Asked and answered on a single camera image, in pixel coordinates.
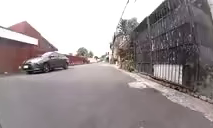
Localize red building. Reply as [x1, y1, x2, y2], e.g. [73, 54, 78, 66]
[0, 20, 59, 75]

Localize red wall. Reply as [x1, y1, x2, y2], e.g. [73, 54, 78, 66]
[65, 54, 90, 66]

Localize grey asphalt road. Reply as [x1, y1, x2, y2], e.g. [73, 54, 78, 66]
[0, 62, 213, 128]

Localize pale concrete verge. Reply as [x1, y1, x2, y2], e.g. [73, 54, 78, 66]
[111, 63, 213, 124]

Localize dark grey car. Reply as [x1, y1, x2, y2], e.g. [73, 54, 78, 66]
[20, 51, 71, 74]

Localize dark metal fence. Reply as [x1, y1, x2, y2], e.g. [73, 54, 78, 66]
[131, 0, 213, 89]

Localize distant trees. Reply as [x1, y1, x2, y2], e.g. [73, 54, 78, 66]
[75, 46, 95, 58]

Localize overhead wires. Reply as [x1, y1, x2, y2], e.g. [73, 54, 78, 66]
[115, 0, 132, 32]

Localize overgrown bushes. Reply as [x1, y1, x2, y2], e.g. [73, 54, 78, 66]
[111, 17, 140, 72]

